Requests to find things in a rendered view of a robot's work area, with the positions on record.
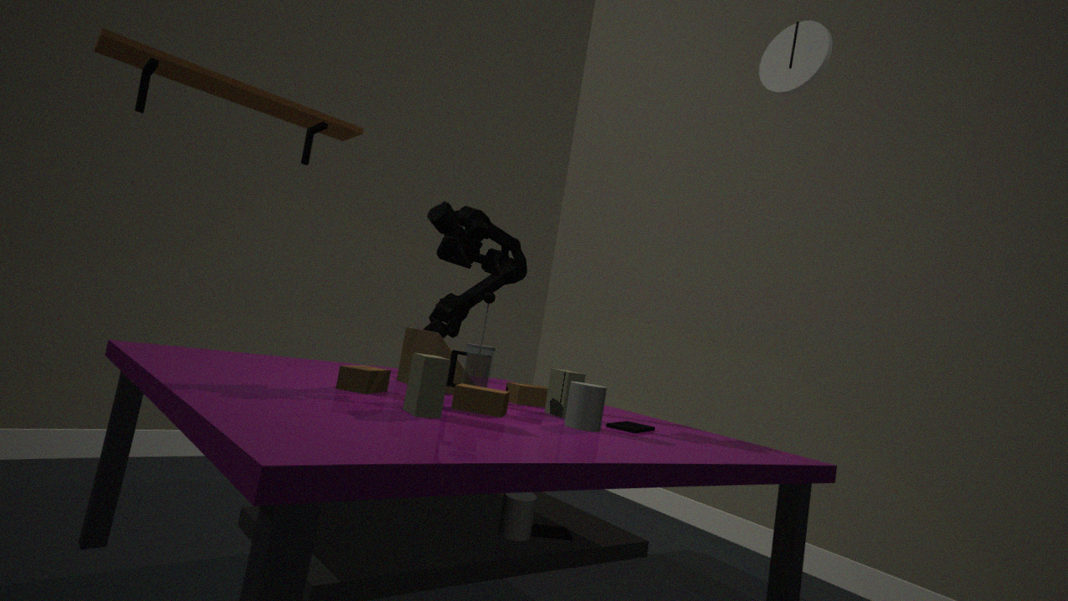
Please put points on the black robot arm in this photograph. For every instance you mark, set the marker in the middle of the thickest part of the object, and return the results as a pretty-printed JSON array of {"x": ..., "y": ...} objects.
[{"x": 453, "y": 309}]

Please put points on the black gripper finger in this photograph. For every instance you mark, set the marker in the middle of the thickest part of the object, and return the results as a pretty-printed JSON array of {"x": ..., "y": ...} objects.
[
  {"x": 493, "y": 265},
  {"x": 456, "y": 255}
]

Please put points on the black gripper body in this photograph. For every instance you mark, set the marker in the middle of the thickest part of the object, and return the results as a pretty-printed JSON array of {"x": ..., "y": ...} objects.
[{"x": 470, "y": 248}]

